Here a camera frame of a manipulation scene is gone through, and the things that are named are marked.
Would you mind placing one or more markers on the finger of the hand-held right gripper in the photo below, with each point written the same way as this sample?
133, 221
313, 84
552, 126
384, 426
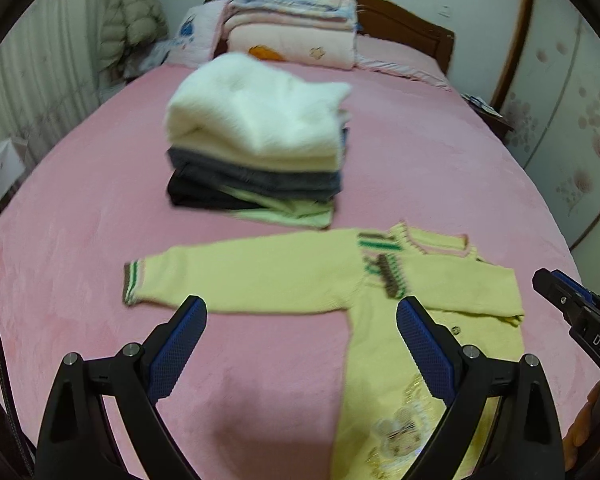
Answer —
555, 292
575, 287

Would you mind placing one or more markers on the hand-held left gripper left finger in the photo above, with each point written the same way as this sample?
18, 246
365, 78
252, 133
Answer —
180, 347

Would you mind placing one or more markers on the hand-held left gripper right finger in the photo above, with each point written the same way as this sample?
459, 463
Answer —
425, 355

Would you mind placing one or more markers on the yellow striped knit sweater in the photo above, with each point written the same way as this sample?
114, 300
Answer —
430, 320

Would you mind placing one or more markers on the person's right hand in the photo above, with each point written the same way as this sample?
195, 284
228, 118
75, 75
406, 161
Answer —
587, 425

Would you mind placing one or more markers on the black folded garment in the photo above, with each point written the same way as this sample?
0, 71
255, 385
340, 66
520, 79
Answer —
200, 195

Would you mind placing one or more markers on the light green folded garment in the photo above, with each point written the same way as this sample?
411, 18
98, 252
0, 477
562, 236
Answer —
290, 212

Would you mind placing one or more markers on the floral wardrobe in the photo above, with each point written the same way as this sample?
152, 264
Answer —
565, 100

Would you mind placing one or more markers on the grey blue folded garment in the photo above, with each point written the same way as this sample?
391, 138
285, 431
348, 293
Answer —
260, 177

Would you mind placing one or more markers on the wooden nightstand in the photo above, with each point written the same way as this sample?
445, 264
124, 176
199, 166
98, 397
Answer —
490, 115

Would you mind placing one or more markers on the cream folded garment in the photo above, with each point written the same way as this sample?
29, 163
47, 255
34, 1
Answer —
300, 160

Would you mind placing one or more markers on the white box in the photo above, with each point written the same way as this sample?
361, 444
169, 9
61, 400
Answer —
0, 180

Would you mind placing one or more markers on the white fluffy folded sweater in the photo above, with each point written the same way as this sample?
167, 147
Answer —
250, 105

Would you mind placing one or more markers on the pink striped pillow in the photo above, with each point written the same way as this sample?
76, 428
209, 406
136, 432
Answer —
400, 62

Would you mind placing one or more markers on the wooden headboard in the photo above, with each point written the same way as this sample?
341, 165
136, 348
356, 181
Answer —
410, 35

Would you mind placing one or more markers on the white pleated curtain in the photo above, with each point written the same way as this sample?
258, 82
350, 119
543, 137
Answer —
35, 75

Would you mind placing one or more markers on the pink and white pillow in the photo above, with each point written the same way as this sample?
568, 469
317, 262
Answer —
195, 35

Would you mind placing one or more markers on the pink folded quilt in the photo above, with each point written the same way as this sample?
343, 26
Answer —
290, 40

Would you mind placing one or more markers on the beige puffer jacket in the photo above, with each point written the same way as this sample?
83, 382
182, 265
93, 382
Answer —
130, 10

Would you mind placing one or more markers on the patterned folded quilt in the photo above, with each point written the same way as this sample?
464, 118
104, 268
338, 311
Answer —
290, 2

